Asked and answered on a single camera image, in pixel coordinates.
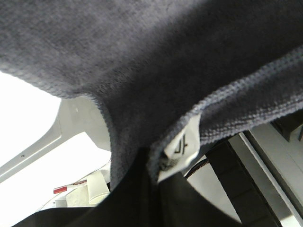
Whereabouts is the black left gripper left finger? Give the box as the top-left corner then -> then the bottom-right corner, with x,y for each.
16,148 -> 161,227

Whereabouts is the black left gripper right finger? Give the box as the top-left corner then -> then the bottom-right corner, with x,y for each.
158,173 -> 241,227

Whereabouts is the dark grey towel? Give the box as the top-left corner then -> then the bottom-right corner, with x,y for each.
0,0 -> 303,187

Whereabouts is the white towel label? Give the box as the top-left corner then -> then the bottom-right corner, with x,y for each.
158,114 -> 201,183

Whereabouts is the white paper cup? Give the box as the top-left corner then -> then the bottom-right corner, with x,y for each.
86,171 -> 110,205

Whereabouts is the red and white box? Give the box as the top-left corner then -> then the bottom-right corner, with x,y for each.
53,180 -> 87,194

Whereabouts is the white robot body shell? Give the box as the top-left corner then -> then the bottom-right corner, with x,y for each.
0,97 -> 111,182

